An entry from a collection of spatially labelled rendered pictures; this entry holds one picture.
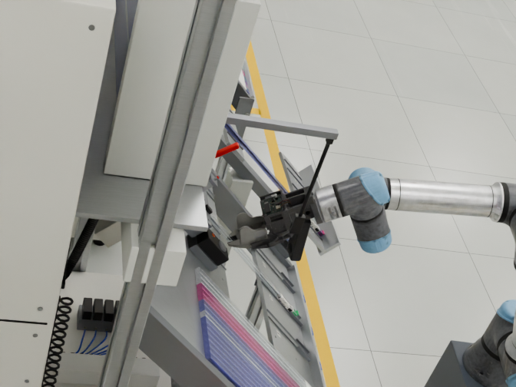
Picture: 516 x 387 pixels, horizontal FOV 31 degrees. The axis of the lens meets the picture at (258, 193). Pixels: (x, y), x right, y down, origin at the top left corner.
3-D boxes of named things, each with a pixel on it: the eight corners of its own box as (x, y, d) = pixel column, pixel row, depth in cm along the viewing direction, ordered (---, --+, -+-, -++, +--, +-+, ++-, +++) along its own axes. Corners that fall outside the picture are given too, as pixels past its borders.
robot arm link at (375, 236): (389, 219, 214) (378, 183, 208) (396, 252, 205) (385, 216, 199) (356, 228, 216) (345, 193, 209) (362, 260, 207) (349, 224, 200)
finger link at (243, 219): (219, 215, 204) (259, 203, 202) (227, 233, 207) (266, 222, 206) (219, 224, 201) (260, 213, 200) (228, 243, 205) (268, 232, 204)
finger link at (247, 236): (220, 229, 200) (260, 214, 200) (229, 247, 204) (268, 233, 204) (223, 238, 198) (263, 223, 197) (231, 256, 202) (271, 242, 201)
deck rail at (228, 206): (271, 273, 242) (292, 263, 240) (272, 279, 240) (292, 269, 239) (108, 85, 199) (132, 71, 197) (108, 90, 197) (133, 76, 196)
